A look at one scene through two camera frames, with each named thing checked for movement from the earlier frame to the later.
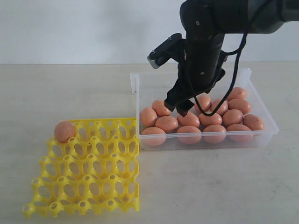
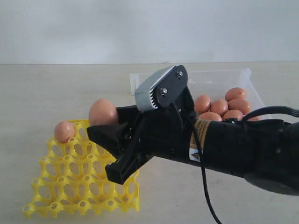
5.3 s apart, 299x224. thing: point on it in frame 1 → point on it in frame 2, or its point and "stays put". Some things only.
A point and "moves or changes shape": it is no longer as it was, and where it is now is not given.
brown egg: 190,119 moves or changes shape
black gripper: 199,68 → 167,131
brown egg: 205,120 stays put
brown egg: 239,104 stays put
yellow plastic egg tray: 97,170 stays put
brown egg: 63,130 stays put
